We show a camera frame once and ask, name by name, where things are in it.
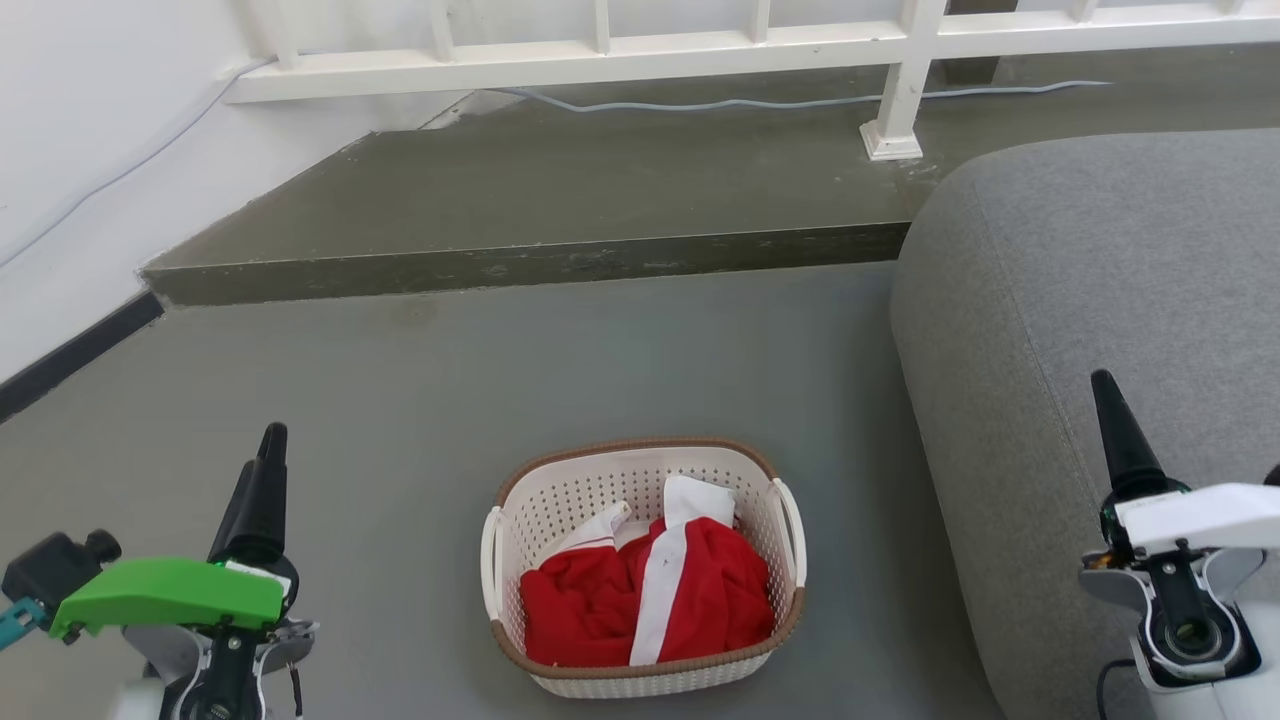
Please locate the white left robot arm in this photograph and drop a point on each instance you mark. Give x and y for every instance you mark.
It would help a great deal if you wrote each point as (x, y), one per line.
(130, 702)

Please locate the red and white garment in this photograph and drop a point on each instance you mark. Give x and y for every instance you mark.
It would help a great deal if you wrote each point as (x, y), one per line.
(700, 590)

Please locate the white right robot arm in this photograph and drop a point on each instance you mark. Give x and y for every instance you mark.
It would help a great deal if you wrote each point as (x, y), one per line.
(1268, 650)

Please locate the beige perforated laundry basket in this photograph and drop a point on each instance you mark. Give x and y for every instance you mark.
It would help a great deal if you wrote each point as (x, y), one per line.
(560, 500)

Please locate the grey fabric sofa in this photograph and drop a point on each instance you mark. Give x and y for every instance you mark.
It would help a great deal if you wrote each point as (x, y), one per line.
(1080, 300)

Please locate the teal plastic bracket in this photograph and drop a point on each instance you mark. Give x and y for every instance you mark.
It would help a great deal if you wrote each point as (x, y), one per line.
(15, 620)

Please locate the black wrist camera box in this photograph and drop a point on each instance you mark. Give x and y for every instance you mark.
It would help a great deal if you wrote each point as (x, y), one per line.
(50, 570)

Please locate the black baseboard strip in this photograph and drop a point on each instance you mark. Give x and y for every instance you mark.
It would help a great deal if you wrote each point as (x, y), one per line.
(70, 355)

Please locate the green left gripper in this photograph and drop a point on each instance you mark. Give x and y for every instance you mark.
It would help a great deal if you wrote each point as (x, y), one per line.
(170, 595)

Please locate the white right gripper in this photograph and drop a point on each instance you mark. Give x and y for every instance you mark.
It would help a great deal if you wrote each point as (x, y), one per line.
(1200, 520)

